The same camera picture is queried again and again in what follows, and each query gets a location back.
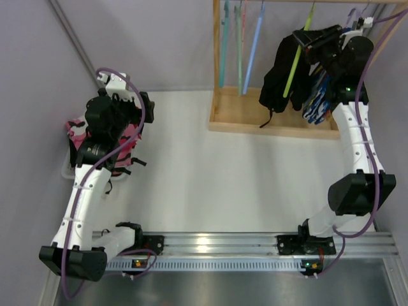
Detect lilac hanger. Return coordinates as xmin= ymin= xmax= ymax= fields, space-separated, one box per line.
xmin=346 ymin=3 xmax=372 ymax=25

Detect mint green hanger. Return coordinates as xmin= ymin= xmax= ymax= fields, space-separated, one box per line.
xmin=234 ymin=5 xmax=243 ymax=96

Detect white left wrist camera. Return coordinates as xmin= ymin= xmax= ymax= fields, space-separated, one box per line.
xmin=97 ymin=73 xmax=132 ymax=100

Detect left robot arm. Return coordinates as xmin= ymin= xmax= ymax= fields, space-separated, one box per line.
xmin=39 ymin=67 xmax=157 ymax=282

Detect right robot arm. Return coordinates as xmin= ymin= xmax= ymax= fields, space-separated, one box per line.
xmin=277 ymin=25 xmax=396 ymax=255

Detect lime green hanger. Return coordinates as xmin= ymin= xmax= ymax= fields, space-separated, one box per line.
xmin=282 ymin=3 xmax=315 ymax=98

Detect wooden clothes rack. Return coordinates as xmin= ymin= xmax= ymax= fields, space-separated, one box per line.
xmin=208 ymin=0 xmax=408 ymax=140

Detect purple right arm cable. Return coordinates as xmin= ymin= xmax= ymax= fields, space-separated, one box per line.
xmin=318 ymin=8 xmax=408 ymax=278

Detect pink wire hanger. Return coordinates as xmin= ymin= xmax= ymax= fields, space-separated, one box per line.
xmin=240 ymin=0 xmax=248 ymax=54

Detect white perforated basket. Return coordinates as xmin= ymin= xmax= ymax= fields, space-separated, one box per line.
xmin=61 ymin=151 xmax=126 ymax=181

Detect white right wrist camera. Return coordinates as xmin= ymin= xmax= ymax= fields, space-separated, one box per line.
xmin=350 ymin=17 xmax=374 ymax=34

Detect black trousers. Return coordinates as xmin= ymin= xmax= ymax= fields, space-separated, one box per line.
xmin=259 ymin=34 xmax=312 ymax=118

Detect pink camouflage trousers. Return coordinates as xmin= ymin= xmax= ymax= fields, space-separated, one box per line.
xmin=65 ymin=108 xmax=147 ymax=186

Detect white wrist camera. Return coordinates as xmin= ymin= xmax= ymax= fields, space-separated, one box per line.
xmin=350 ymin=17 xmax=374 ymax=34
xmin=97 ymin=73 xmax=132 ymax=100

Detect aluminium mounting rail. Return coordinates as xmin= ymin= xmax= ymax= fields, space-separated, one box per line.
xmin=89 ymin=231 xmax=399 ymax=258

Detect teal wire hanger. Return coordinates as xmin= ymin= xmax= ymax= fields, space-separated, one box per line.
xmin=219 ymin=0 xmax=230 ymax=88

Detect light blue hanger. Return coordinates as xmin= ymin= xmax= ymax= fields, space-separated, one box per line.
xmin=243 ymin=1 xmax=265 ymax=95

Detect blue white red trousers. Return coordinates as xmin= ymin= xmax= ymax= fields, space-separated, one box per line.
xmin=302 ymin=64 xmax=332 ymax=125

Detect slotted cable duct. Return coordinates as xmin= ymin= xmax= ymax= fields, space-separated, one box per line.
xmin=106 ymin=258 xmax=321 ymax=272

